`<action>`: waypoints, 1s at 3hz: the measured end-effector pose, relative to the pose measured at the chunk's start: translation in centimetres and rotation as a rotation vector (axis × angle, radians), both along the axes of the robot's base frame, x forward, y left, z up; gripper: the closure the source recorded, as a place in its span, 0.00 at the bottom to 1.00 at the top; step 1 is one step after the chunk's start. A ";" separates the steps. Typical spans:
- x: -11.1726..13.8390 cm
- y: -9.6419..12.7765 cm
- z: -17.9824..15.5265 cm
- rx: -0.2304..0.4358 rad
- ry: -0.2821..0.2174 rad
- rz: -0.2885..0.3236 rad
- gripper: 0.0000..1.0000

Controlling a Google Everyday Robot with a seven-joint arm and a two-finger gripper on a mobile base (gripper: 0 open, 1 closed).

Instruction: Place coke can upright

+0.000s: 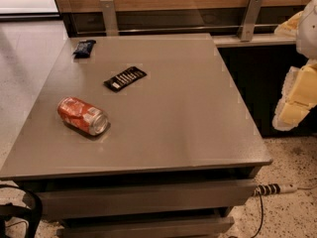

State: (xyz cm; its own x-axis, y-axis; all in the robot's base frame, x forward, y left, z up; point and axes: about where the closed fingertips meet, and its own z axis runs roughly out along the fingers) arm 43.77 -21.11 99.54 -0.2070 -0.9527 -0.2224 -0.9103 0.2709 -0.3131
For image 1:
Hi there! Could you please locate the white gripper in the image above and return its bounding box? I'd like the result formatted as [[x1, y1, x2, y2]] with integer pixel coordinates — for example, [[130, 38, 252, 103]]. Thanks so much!
[[272, 0, 317, 131]]

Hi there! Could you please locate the wooden counter with rail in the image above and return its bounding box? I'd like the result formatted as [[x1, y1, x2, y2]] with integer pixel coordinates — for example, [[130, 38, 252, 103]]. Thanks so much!
[[54, 0, 310, 48]]

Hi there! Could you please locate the left metal rail bracket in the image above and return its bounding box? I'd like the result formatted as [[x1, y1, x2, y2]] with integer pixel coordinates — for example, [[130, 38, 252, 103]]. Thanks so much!
[[100, 0, 119, 36]]

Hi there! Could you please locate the upper grey drawer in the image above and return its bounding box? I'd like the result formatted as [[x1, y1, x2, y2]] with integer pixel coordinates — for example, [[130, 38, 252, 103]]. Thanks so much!
[[38, 179, 256, 220]]

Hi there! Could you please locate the lower grey drawer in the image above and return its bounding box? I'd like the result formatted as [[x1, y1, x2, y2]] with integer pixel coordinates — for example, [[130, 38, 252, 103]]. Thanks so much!
[[56, 216, 234, 238]]

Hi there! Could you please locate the grey drawer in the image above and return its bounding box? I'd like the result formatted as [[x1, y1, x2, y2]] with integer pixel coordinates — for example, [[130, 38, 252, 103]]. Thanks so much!
[[56, 216, 234, 238], [38, 179, 256, 220]]

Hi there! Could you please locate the dark blue snack bag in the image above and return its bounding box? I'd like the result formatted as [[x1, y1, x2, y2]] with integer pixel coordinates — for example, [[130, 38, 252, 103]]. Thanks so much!
[[73, 40, 96, 59]]

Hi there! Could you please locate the metal rail bracket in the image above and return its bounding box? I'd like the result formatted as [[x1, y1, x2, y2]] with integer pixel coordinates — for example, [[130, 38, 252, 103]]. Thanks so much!
[[100, 0, 119, 36], [237, 0, 263, 42]]

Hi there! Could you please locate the white power strip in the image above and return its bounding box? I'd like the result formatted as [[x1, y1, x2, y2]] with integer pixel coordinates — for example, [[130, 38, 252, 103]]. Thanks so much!
[[254, 183, 297, 196]]

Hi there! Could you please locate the red coke can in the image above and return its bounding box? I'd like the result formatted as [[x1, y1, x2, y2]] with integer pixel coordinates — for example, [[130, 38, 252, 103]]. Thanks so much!
[[57, 97, 109, 136]]

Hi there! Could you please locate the grey cabinet with drawers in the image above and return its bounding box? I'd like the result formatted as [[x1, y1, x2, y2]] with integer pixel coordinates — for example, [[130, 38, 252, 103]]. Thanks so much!
[[1, 34, 271, 228]]

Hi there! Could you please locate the black snack packet with stripes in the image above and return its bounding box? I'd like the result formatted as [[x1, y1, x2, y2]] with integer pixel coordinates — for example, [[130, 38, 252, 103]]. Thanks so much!
[[103, 66, 147, 92]]

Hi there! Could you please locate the black chair part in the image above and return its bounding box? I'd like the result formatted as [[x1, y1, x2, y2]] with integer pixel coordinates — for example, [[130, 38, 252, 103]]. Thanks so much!
[[0, 184, 43, 238]]

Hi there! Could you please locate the black power cable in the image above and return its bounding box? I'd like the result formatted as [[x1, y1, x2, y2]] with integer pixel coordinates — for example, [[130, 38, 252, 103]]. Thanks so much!
[[227, 189, 265, 238]]

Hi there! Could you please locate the right metal rail bracket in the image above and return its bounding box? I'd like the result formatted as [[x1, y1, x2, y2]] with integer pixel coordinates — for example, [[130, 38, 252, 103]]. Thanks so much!
[[237, 0, 263, 42]]

